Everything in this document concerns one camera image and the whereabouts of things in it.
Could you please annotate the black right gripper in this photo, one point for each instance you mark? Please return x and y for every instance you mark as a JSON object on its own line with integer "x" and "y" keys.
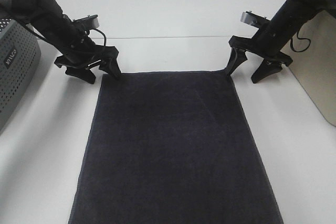
{"x": 270, "y": 66}

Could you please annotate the grey perforated plastic basket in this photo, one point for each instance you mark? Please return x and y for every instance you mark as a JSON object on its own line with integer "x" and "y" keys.
{"x": 20, "y": 55}

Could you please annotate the beige storage box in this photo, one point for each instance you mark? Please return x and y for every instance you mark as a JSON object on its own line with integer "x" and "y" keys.
{"x": 314, "y": 62}

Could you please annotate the dark navy towel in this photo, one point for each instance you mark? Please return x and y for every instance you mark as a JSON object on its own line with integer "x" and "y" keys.
{"x": 172, "y": 147}

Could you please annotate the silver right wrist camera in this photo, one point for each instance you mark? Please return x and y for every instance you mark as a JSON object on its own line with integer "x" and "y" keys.
{"x": 254, "y": 20}

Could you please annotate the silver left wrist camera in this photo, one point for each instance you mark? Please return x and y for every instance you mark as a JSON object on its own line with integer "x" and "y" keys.
{"x": 89, "y": 22}

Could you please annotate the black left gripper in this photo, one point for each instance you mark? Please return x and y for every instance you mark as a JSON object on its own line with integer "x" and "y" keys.
{"x": 82, "y": 51}

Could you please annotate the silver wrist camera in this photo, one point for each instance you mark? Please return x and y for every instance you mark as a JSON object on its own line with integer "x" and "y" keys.
{"x": 89, "y": 22}
{"x": 254, "y": 20}

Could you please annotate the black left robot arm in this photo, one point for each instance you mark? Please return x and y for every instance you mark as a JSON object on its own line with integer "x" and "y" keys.
{"x": 48, "y": 19}

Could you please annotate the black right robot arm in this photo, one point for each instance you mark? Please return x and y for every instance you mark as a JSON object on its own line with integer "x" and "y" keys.
{"x": 272, "y": 35}

